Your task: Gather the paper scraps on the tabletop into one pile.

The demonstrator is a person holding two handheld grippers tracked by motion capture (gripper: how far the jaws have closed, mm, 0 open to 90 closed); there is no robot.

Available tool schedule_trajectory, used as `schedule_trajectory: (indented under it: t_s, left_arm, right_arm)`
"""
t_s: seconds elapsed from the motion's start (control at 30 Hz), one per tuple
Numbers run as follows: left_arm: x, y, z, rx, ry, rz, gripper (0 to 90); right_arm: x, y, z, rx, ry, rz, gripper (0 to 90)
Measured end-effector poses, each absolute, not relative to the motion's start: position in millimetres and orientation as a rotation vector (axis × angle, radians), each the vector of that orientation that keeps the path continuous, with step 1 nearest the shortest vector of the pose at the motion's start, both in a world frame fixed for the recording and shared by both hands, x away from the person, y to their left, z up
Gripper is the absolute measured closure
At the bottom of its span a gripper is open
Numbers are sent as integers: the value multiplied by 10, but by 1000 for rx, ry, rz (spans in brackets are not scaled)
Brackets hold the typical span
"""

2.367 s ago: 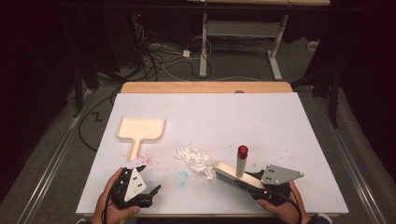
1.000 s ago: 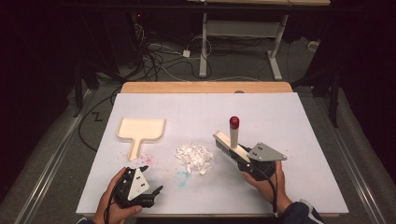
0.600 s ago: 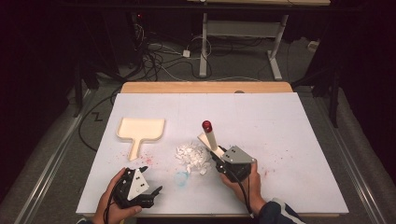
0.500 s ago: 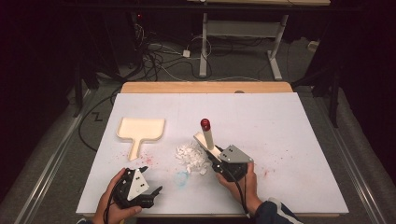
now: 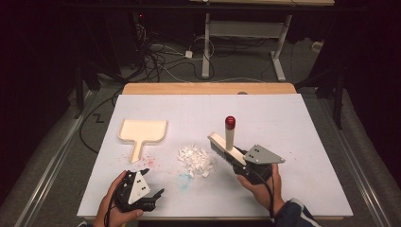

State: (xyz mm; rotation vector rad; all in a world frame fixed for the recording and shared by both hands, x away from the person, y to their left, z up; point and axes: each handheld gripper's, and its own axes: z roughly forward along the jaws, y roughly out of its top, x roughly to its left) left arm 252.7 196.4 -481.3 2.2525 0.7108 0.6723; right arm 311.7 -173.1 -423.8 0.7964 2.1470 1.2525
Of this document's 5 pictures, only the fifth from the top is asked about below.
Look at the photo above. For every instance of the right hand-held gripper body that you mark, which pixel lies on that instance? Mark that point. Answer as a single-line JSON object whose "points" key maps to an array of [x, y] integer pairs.
{"points": [[261, 156]]}

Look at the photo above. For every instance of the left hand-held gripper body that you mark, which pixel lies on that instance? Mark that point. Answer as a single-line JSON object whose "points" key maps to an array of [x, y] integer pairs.
{"points": [[138, 187]]}

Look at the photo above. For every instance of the cream brush with red cap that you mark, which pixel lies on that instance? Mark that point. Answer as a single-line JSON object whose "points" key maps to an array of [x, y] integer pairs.
{"points": [[230, 135]]}

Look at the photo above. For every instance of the pile of white paper scraps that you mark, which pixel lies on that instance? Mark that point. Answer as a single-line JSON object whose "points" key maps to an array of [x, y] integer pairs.
{"points": [[195, 159]]}

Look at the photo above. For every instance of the person's right hand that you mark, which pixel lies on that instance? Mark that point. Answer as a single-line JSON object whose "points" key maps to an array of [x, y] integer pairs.
{"points": [[268, 195]]}

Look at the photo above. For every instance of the person's left hand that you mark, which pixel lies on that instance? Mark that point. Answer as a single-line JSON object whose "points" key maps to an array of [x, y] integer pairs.
{"points": [[105, 211]]}

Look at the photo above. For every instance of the scattered pink crumbs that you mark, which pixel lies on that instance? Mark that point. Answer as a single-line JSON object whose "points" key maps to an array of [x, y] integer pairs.
{"points": [[149, 162]]}

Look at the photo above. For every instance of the cream plastic dustpan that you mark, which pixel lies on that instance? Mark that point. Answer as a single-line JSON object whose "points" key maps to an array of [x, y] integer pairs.
{"points": [[142, 130]]}

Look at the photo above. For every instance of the white foam board sheet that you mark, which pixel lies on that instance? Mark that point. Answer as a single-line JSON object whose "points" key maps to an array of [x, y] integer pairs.
{"points": [[283, 119]]}

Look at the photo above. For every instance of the person's left sleeve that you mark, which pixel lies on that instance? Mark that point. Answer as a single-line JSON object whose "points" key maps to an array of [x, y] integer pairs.
{"points": [[84, 224]]}

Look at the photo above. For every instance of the person's sleeve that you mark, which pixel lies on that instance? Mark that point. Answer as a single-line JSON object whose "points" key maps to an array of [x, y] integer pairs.
{"points": [[296, 216], [84, 224]]}

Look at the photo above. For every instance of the person's right sleeve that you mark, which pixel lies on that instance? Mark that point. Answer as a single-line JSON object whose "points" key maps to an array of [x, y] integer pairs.
{"points": [[296, 216]]}

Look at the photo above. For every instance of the wooden table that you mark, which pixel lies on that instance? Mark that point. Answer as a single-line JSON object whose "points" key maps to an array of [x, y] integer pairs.
{"points": [[205, 88]]}

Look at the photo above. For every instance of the black stand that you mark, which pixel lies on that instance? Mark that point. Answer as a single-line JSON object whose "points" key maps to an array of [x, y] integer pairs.
{"points": [[339, 94], [78, 94]]}

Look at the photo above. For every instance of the white power adapter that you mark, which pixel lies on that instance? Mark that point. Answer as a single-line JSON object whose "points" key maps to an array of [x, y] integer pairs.
{"points": [[188, 54]]}

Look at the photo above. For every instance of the light desk top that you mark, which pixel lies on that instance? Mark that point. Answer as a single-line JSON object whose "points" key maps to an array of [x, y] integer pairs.
{"points": [[268, 2]]}

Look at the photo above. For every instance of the metal floor rail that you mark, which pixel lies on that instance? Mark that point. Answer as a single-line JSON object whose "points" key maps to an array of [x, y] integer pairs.
{"points": [[356, 164], [53, 164]]}

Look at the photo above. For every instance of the white metal desk frame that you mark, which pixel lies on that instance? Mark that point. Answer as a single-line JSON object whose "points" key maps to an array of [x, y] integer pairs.
{"points": [[242, 29]]}

